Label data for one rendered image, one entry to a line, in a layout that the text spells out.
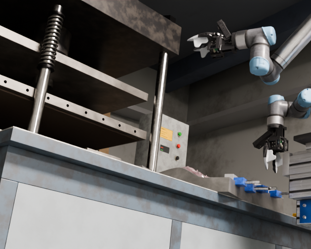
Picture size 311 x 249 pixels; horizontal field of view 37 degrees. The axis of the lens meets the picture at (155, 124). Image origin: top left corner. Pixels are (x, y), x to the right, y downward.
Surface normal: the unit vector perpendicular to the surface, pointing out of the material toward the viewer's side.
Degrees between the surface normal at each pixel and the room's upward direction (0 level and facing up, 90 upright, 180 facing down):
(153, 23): 90
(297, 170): 90
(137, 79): 90
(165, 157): 90
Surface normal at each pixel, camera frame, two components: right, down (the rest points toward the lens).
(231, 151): -0.80, -0.27
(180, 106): 0.59, -0.20
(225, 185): -0.49, -0.33
